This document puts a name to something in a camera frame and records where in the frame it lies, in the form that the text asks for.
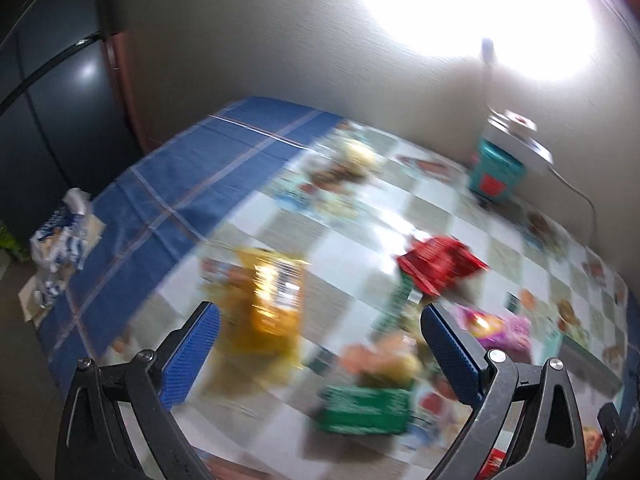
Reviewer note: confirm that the dark green snack packet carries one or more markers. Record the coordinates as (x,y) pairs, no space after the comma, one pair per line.
(360,407)

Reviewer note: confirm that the small teal box red label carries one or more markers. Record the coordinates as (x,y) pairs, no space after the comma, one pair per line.
(492,170)

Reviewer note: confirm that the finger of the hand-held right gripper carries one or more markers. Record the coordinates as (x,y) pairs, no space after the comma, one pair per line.
(612,430)

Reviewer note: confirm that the white power strip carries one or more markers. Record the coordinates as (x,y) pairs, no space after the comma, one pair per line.
(520,145)

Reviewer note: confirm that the yellow cake in clear wrapper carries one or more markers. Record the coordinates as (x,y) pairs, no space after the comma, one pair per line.
(385,362)
(357,152)

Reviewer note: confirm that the blue and white tissue packet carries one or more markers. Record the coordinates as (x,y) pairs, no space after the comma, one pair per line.
(55,245)

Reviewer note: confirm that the long yellow snack packet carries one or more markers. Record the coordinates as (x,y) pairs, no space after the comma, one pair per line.
(272,305)

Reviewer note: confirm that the green and white snack packet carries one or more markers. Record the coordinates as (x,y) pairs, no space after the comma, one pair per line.
(400,305)

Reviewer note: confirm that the purple cake roll packet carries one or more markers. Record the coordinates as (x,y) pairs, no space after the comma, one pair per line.
(505,332)

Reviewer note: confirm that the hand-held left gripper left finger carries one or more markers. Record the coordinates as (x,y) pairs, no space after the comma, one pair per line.
(192,355)

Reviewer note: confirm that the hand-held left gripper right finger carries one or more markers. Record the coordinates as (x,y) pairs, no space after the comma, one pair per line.
(450,355)

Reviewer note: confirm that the blue plaid tablecloth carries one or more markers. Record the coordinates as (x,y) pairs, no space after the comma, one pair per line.
(200,170)

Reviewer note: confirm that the dark glossy cabinet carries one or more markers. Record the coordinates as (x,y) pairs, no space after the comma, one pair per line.
(60,85)

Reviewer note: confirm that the white gooseneck plug-in lamp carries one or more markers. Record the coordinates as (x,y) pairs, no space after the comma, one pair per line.
(487,49)

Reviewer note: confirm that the red foil snack packet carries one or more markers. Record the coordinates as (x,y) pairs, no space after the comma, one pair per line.
(435,262)

